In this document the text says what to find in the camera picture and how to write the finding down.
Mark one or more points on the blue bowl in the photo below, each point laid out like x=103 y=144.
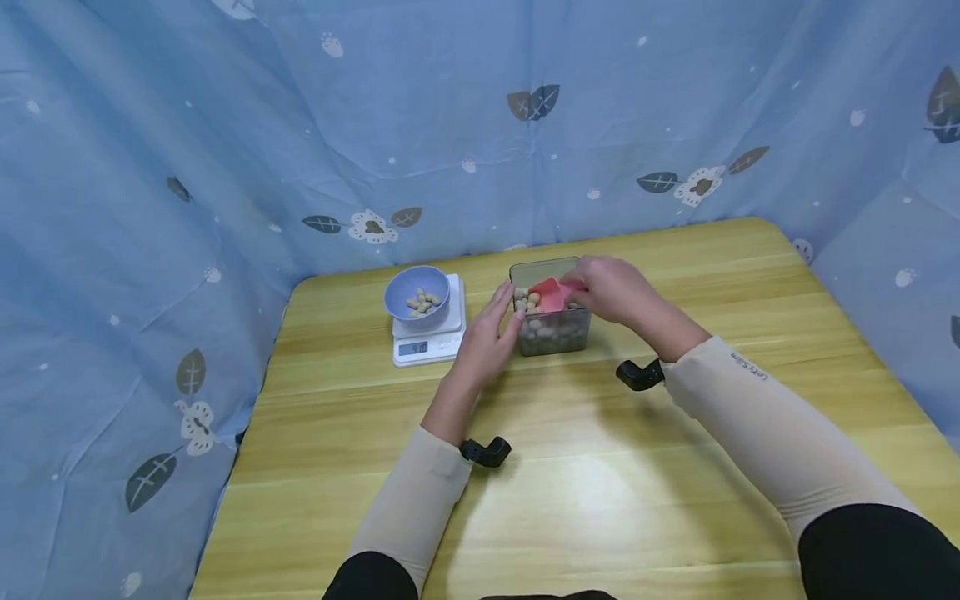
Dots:
x=417 y=290

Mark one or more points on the clear plastic container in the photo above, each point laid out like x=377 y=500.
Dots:
x=555 y=337

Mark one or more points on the white kitchen scale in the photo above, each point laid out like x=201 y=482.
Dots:
x=427 y=343

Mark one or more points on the person's left forearm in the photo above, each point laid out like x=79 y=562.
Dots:
x=420 y=492

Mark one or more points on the person's right fingers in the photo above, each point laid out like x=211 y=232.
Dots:
x=581 y=279

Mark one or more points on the person's left hand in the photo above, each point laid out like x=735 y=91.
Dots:
x=483 y=346

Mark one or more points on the red plastic scoop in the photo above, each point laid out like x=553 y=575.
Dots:
x=553 y=295

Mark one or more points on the person's right forearm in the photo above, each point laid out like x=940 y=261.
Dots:
x=765 y=417

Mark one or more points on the pile of peanuts in container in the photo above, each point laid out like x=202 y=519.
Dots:
x=553 y=332

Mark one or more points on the person's left thumb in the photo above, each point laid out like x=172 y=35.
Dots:
x=514 y=328

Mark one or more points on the black wrist band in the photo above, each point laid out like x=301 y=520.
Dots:
x=487 y=452
x=639 y=375

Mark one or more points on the person's right hand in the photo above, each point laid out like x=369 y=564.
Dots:
x=619 y=296

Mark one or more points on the scoopful of peanuts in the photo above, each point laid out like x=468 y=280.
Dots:
x=528 y=301

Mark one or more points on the heap of peanuts in bowl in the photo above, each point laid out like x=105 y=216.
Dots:
x=424 y=302

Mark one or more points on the person's left fingers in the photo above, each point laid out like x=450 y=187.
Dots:
x=502 y=302

